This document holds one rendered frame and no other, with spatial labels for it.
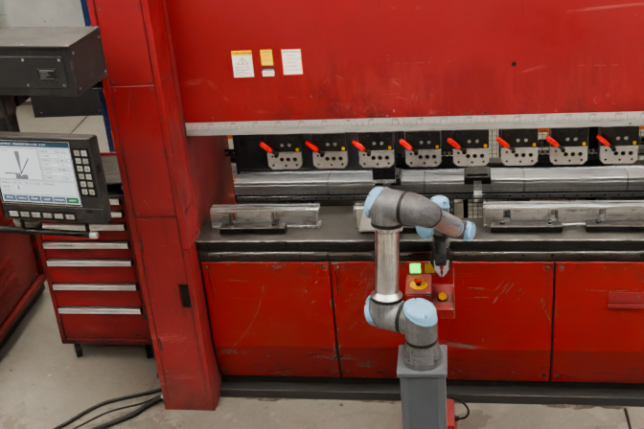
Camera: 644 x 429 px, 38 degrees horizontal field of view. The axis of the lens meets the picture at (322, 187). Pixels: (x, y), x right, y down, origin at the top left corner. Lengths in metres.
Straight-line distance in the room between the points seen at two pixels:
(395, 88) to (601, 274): 1.18
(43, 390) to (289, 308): 1.43
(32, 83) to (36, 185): 0.41
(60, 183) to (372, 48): 1.34
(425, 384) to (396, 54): 1.32
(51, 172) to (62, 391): 1.62
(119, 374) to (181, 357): 0.62
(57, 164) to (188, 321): 1.08
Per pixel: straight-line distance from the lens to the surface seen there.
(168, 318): 4.35
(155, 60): 3.80
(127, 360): 5.08
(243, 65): 3.93
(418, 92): 3.87
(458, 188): 4.33
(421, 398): 3.49
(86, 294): 4.89
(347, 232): 4.14
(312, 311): 4.29
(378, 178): 4.07
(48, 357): 5.27
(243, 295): 4.30
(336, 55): 3.85
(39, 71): 3.55
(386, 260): 3.31
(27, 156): 3.70
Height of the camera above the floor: 2.83
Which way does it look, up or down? 25 degrees down
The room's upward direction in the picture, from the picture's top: 5 degrees counter-clockwise
